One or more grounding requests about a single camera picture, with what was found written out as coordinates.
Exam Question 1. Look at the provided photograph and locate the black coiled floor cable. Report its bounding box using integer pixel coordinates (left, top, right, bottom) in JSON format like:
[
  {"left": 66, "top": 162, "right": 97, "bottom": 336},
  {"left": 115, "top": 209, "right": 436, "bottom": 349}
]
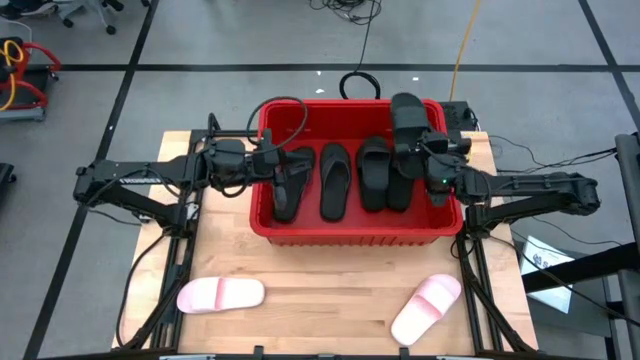
[{"left": 338, "top": 0, "right": 384, "bottom": 101}]

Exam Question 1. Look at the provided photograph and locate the white printed paper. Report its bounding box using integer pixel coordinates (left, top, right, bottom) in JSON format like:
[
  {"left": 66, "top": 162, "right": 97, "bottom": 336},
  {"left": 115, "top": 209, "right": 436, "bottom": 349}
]
[{"left": 519, "top": 234, "right": 576, "bottom": 315}]

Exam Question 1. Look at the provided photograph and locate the black beam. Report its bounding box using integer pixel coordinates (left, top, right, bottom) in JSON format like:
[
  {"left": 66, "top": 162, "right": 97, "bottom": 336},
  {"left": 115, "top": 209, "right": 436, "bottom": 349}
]
[{"left": 521, "top": 241, "right": 640, "bottom": 296}]

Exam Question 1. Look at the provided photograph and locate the office chair base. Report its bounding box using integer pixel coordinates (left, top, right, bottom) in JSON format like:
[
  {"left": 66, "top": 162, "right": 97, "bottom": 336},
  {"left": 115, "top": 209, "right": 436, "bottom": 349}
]
[{"left": 57, "top": 0, "right": 151, "bottom": 36}]

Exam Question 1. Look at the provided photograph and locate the black rubber slide sandal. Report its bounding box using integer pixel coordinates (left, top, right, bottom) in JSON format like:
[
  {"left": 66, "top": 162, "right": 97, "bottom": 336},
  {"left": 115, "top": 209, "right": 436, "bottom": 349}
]
[
  {"left": 387, "top": 167, "right": 417, "bottom": 212},
  {"left": 355, "top": 135, "right": 393, "bottom": 213},
  {"left": 389, "top": 92, "right": 434, "bottom": 180}
]

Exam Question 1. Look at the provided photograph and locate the large red plastic bin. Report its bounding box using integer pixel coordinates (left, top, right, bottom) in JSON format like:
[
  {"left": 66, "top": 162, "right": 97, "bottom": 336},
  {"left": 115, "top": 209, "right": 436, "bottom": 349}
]
[{"left": 248, "top": 98, "right": 465, "bottom": 247}]

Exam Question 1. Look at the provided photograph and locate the black metal rig frame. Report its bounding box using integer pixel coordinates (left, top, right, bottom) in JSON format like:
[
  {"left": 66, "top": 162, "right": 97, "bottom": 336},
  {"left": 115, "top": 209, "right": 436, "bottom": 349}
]
[{"left": 112, "top": 112, "right": 540, "bottom": 360}]

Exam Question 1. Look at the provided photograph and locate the black power strip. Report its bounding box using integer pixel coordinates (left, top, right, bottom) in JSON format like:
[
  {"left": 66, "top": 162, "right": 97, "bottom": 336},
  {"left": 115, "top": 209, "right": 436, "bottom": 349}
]
[{"left": 439, "top": 101, "right": 479, "bottom": 134}]

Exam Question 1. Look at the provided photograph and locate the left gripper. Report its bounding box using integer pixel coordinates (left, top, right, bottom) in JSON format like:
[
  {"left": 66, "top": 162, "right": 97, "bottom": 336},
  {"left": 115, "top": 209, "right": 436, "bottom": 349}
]
[{"left": 247, "top": 142, "right": 316, "bottom": 212}]

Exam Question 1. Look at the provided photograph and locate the red metal cart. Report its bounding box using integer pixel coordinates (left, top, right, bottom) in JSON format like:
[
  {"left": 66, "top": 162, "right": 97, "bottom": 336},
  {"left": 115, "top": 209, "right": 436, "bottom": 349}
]
[{"left": 0, "top": 36, "right": 64, "bottom": 123}]

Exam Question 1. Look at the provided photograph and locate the black caster base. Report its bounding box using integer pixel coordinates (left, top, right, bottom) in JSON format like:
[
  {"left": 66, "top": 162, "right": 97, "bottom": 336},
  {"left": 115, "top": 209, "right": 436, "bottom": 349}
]
[{"left": 0, "top": 162, "right": 17, "bottom": 201}]

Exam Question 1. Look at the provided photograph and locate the black cable bundle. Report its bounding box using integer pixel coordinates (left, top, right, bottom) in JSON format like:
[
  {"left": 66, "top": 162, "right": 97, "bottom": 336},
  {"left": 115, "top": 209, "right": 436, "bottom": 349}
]
[{"left": 308, "top": 0, "right": 384, "bottom": 26}]

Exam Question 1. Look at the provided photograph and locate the pink slide sandal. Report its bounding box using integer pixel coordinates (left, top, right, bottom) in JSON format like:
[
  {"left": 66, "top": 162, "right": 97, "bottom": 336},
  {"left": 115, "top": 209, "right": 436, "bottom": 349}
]
[
  {"left": 176, "top": 276, "right": 266, "bottom": 315},
  {"left": 390, "top": 273, "right": 463, "bottom": 347}
]

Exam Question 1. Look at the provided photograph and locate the yellow hose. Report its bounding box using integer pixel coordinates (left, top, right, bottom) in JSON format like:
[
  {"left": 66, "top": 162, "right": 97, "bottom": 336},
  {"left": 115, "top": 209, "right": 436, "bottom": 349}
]
[{"left": 0, "top": 39, "right": 25, "bottom": 112}]

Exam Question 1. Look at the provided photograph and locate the yellow floor cable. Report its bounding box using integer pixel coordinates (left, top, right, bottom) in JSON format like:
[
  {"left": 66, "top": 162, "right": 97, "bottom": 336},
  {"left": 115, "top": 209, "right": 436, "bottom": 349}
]
[{"left": 448, "top": 0, "right": 484, "bottom": 103}]

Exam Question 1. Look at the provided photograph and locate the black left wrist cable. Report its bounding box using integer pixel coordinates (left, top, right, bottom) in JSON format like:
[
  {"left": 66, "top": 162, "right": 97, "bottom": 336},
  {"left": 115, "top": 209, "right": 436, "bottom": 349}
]
[{"left": 245, "top": 95, "right": 310, "bottom": 154}]

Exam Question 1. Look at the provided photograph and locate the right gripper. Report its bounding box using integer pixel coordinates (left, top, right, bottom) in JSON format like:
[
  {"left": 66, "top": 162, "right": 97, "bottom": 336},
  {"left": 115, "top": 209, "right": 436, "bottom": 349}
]
[{"left": 399, "top": 130, "right": 472, "bottom": 180}]

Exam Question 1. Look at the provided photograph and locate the grey metal post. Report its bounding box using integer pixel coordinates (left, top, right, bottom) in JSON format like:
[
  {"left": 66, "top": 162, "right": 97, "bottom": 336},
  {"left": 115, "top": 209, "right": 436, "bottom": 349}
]
[{"left": 613, "top": 132, "right": 640, "bottom": 360}]

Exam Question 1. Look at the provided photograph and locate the black flip-flop white stripe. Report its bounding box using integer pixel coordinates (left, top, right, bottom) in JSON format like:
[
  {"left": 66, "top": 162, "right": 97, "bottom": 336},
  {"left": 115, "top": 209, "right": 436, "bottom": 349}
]
[
  {"left": 318, "top": 143, "right": 353, "bottom": 223},
  {"left": 272, "top": 146, "right": 317, "bottom": 224}
]

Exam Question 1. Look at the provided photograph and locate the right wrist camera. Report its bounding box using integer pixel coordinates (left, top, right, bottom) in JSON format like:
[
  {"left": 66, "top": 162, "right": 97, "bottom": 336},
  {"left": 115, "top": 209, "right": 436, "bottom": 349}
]
[{"left": 427, "top": 172, "right": 454, "bottom": 208}]

